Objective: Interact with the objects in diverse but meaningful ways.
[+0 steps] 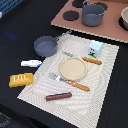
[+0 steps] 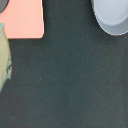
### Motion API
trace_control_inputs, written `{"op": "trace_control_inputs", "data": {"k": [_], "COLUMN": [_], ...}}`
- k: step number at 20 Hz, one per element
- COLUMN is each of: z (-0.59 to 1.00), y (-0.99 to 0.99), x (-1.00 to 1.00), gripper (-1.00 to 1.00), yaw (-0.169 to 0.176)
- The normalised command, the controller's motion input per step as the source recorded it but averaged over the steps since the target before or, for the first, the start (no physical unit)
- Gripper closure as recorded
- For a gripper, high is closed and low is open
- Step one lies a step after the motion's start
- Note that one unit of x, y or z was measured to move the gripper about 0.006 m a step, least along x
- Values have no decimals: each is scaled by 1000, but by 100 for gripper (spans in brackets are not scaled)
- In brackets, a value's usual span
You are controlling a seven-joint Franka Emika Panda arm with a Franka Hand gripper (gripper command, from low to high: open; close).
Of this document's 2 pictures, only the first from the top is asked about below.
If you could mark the fork with orange handle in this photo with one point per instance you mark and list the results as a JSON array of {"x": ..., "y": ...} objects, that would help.
[{"x": 70, "y": 82}]

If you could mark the light blue milk carton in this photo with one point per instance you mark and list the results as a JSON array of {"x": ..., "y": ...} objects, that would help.
[{"x": 95, "y": 48}]

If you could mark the orange toy bread loaf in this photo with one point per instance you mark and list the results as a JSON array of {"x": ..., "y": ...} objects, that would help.
[{"x": 21, "y": 80}]

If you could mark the beige bowl on stove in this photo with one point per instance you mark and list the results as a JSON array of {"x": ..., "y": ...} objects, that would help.
[{"x": 124, "y": 15}]

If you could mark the beige woven placemat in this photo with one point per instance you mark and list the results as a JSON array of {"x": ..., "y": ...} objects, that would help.
[{"x": 83, "y": 108}]

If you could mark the brown toy sausage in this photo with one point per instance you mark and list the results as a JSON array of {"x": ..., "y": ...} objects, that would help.
[{"x": 58, "y": 96}]

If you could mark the white blue toy tube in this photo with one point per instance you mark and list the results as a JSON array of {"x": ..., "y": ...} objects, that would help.
[{"x": 31, "y": 63}]

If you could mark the round wooden plate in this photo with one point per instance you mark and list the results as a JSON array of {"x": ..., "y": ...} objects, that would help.
[{"x": 73, "y": 68}]

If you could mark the knife with orange handle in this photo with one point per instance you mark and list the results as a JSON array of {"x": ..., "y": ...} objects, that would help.
[{"x": 84, "y": 58}]

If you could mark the large grey pot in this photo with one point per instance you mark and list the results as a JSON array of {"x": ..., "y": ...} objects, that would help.
[{"x": 92, "y": 14}]

